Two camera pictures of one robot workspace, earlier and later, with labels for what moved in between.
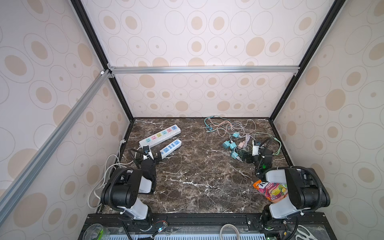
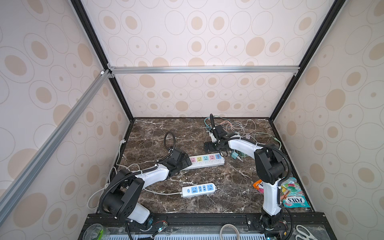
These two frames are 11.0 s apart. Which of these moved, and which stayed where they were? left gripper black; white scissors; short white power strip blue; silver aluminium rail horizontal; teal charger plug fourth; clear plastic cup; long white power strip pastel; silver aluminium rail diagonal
Moved: left gripper black; long white power strip pastel; short white power strip blue
Stayed: teal charger plug fourth; silver aluminium rail diagonal; clear plastic cup; silver aluminium rail horizontal; white scissors
